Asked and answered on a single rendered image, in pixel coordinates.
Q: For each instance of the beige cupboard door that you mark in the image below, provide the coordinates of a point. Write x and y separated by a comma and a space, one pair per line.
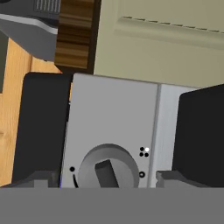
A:
163, 43

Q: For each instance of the grey appliance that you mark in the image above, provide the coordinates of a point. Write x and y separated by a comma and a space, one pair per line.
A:
32, 27

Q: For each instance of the dark wooden cupboard side panel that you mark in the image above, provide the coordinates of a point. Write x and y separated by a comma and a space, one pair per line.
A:
75, 35

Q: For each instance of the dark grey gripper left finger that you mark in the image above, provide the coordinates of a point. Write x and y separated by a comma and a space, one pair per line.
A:
40, 122

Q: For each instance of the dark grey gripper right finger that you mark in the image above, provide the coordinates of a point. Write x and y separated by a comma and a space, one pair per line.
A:
201, 134

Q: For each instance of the grey stove burner knob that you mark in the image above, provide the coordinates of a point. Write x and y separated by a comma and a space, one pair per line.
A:
108, 167

